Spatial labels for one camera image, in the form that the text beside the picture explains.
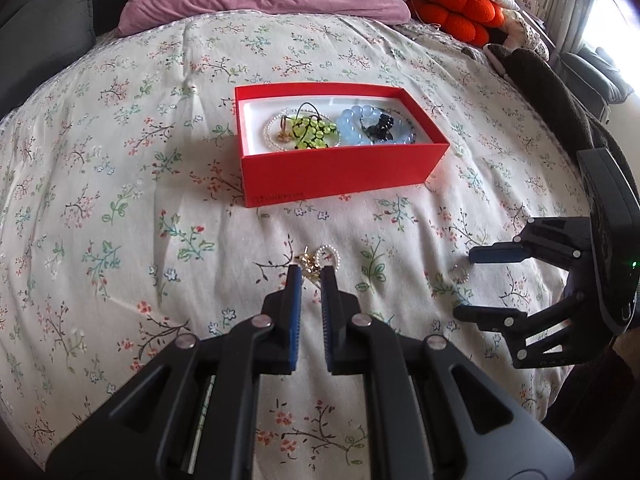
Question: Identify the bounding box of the black crystal hair clip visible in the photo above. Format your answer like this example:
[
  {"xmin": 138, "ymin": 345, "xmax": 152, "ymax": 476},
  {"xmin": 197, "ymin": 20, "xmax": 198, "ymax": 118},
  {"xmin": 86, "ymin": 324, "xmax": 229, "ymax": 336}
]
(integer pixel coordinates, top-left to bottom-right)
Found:
[{"xmin": 364, "ymin": 113, "xmax": 395, "ymax": 143}]

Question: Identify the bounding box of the gold charm jewelry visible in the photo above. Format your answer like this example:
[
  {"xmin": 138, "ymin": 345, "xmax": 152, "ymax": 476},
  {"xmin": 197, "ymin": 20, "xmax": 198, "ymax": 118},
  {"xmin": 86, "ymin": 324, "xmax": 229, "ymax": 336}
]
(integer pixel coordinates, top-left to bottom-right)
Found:
[{"xmin": 295, "ymin": 252, "xmax": 321, "ymax": 282}]

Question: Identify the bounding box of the light blue bead bracelet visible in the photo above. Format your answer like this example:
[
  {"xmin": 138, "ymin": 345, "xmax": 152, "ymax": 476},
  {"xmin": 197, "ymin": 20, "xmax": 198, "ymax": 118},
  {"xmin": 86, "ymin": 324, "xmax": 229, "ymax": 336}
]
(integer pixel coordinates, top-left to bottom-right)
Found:
[{"xmin": 333, "ymin": 104, "xmax": 418, "ymax": 148}]

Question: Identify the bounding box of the green bead necklace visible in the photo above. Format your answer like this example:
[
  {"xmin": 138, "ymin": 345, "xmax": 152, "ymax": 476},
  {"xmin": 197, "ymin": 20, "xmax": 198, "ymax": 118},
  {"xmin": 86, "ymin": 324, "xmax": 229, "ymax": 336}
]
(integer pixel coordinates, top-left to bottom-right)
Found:
[{"xmin": 284, "ymin": 102, "xmax": 339, "ymax": 151}]

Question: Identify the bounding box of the red jewelry box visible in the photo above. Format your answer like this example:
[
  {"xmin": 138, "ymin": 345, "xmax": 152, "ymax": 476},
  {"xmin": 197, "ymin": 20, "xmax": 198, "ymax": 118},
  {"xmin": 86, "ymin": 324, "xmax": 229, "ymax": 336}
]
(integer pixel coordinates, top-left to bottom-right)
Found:
[{"xmin": 234, "ymin": 81, "xmax": 449, "ymax": 208}]

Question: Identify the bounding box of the dark grey chair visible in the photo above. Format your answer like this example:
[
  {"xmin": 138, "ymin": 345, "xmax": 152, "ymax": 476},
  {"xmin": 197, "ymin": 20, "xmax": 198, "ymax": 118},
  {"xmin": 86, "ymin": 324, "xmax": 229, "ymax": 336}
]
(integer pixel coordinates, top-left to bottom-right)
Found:
[{"xmin": 560, "ymin": 46, "xmax": 634, "ymax": 125}]

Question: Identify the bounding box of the dark brown blanket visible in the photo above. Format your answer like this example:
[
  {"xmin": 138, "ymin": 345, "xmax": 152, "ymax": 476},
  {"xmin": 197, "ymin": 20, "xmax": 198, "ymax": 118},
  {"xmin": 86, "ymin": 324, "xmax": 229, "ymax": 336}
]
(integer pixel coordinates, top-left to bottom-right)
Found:
[{"xmin": 483, "ymin": 44, "xmax": 637, "ymax": 188}]

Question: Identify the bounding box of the floral bed sheet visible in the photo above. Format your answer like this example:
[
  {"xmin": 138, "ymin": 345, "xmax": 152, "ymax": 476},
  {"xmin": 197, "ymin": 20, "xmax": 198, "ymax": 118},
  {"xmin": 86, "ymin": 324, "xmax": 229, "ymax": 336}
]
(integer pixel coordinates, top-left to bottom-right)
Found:
[{"xmin": 1, "ymin": 12, "xmax": 587, "ymax": 464}]

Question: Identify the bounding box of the orange plush toy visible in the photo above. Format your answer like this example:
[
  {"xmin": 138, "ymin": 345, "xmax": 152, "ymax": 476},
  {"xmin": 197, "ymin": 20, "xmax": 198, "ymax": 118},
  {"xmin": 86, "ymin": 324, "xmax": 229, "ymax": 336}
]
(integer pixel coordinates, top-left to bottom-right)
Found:
[{"xmin": 408, "ymin": 0, "xmax": 506, "ymax": 47}]

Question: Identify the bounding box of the dark grey cushion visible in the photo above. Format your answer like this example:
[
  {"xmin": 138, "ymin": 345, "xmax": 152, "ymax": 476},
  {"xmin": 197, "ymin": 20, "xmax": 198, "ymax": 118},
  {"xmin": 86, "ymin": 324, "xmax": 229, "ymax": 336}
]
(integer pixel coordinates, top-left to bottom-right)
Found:
[{"xmin": 1, "ymin": 0, "xmax": 127, "ymax": 116}]

